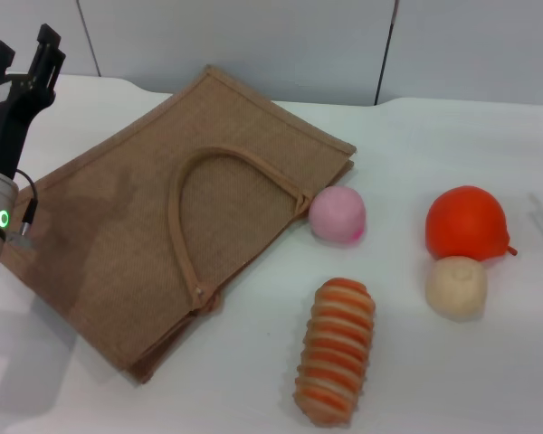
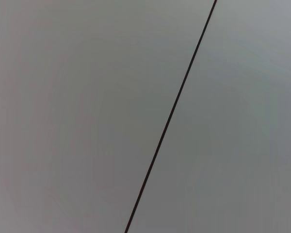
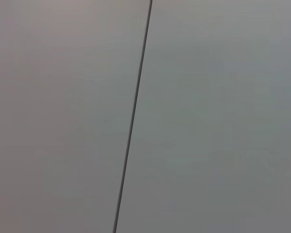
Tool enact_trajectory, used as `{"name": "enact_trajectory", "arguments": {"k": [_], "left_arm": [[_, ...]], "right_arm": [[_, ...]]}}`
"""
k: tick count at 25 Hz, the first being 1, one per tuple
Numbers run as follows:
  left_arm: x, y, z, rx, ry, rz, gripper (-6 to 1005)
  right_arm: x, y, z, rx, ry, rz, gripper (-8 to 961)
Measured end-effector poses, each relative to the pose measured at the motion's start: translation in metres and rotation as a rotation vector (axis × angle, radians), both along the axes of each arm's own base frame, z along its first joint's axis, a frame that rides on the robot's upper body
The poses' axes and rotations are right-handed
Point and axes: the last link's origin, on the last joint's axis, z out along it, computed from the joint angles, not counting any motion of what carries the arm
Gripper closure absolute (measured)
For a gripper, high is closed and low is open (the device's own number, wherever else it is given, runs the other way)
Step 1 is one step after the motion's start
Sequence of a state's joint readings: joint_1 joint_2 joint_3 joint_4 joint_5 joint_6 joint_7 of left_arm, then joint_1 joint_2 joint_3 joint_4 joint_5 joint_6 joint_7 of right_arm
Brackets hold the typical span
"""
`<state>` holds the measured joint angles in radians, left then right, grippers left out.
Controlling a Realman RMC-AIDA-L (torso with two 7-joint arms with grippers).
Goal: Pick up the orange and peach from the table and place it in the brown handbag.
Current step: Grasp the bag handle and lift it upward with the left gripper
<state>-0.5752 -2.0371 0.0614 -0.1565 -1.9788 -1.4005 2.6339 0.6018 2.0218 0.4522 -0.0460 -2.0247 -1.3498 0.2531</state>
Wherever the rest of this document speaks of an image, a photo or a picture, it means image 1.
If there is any brown woven handbag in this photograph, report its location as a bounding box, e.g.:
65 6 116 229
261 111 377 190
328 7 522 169
8 64 357 385

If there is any orange striped bread loaf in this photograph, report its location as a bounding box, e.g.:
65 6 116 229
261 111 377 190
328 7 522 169
291 277 376 427

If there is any pink toy peach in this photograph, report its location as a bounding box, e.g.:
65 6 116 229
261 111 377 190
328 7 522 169
308 185 367 247

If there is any orange toy fruit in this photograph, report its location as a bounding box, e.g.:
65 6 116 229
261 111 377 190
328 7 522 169
424 184 519 263

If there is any cream round bun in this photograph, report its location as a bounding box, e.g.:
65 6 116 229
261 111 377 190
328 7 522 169
424 256 488 321

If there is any black wrist cable with plug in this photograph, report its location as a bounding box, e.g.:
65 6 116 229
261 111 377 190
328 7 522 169
6 169 40 250

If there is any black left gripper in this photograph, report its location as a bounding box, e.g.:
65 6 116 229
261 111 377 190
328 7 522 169
0 24 67 181

